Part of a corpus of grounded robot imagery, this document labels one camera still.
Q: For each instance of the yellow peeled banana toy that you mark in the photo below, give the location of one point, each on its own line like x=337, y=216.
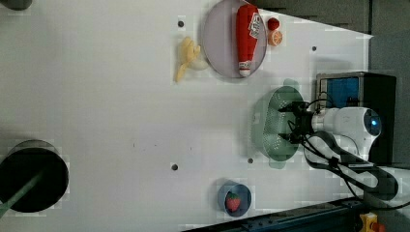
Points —
x=189, y=57

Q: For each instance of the red plush ketchup bottle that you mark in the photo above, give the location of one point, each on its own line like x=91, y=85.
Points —
x=247, y=32

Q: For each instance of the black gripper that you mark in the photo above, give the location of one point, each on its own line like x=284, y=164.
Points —
x=303, y=119

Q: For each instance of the red strawberry toy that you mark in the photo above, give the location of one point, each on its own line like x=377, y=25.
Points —
x=232, y=202

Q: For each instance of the yellow red button box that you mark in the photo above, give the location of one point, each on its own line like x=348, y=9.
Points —
x=371, y=223

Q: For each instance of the black cylinder post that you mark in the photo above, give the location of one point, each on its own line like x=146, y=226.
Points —
x=17, y=5

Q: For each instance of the mint green strainer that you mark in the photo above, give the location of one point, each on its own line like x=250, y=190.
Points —
x=268, y=123

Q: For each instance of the orange slice toy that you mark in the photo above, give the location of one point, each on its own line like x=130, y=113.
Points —
x=274, y=38

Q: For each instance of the blue bowl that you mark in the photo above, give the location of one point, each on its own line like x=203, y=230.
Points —
x=240, y=189

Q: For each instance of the black round base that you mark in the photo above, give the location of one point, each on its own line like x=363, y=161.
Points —
x=34, y=177

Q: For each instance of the grey round plate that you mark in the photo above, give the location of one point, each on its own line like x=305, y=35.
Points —
x=219, y=39

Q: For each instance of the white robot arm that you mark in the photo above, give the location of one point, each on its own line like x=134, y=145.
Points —
x=361, y=126

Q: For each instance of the black toaster oven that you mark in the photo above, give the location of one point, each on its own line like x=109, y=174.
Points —
x=365, y=89

